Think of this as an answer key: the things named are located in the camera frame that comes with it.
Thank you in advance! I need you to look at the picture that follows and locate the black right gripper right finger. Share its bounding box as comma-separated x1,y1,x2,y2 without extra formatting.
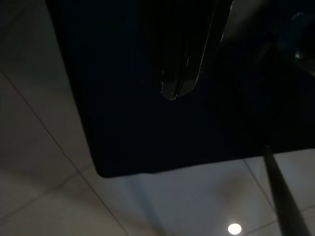
176,0,233,98

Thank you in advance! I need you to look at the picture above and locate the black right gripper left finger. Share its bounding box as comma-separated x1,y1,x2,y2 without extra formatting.
161,0,205,100

